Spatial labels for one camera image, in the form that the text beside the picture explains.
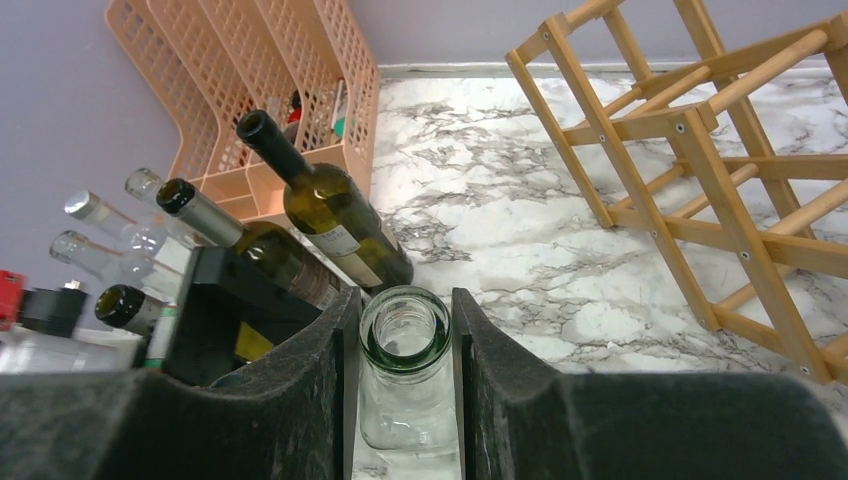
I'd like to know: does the clear glass bottle silver cap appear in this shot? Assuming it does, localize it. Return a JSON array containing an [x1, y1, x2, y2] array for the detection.
[[64, 190, 169, 257]]

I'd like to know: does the red black small bottle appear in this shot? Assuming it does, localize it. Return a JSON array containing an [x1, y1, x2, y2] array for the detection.
[[283, 91, 302, 144]]

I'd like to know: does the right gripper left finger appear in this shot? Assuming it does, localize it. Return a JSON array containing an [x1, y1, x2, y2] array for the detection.
[[1, 288, 362, 479]]

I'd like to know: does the green small box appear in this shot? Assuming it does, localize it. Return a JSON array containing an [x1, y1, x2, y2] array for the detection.
[[332, 112, 347, 141]]

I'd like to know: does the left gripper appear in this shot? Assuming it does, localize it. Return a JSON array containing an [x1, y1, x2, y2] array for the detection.
[[144, 247, 322, 387]]

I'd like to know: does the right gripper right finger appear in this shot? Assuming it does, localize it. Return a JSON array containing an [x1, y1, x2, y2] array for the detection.
[[451, 288, 847, 479]]

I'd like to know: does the clear square glass bottle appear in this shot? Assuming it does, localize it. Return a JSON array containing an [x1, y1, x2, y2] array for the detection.
[[358, 286, 458, 479]]

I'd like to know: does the green wine bottle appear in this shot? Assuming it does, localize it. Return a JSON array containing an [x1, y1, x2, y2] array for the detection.
[[94, 284, 169, 337], [156, 178, 342, 311], [236, 110, 414, 295]]

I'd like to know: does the orange plastic file organizer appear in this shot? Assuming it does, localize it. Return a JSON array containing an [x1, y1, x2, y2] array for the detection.
[[105, 0, 380, 225]]

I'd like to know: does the clear tall glass bottle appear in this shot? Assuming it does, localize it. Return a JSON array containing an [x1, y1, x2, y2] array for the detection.
[[124, 167, 220, 250]]

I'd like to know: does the wooden wine rack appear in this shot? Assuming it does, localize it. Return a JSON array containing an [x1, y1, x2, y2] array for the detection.
[[505, 1, 847, 384]]

